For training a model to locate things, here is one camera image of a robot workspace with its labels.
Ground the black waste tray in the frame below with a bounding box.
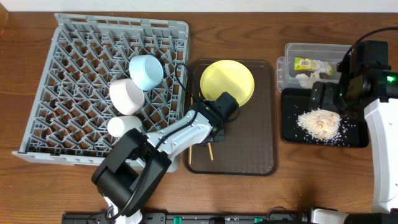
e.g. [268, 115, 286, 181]
[281, 88, 369, 148]

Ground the brown serving tray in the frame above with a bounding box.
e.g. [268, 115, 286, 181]
[183, 60, 279, 176]

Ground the clear plastic bin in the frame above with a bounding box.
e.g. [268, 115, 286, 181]
[276, 43, 350, 91]

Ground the grey plastic dish rack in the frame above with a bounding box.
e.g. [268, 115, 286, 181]
[15, 13, 190, 166]

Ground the rice food waste pile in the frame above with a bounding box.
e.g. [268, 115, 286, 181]
[297, 109, 357, 144]

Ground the green snack wrapper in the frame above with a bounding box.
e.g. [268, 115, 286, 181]
[294, 57, 333, 75]

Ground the white cup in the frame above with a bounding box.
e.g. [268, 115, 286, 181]
[108, 116, 142, 138]

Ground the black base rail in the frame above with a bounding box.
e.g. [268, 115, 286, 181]
[61, 207, 312, 224]

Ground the light blue bowl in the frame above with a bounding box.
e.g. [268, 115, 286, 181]
[129, 55, 164, 91]

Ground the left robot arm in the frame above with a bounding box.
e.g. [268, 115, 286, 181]
[91, 98, 239, 222]

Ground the white tissue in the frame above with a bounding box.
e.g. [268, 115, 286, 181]
[295, 71, 321, 89]

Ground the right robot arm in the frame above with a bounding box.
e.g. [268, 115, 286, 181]
[310, 70, 397, 223]

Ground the yellow plate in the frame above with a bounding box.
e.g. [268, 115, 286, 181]
[200, 60, 255, 106]

